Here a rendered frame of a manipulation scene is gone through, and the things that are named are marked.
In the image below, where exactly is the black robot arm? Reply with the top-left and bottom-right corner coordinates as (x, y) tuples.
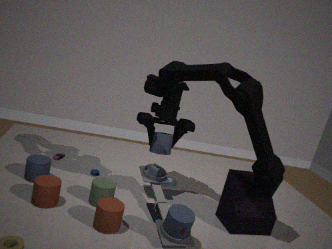
(144, 61), (285, 202)

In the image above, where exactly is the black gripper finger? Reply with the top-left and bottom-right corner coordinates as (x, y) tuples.
(171, 126), (187, 148)
(145, 125), (155, 146)

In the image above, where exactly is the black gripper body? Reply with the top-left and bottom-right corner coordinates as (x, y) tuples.
(137, 100), (195, 132)

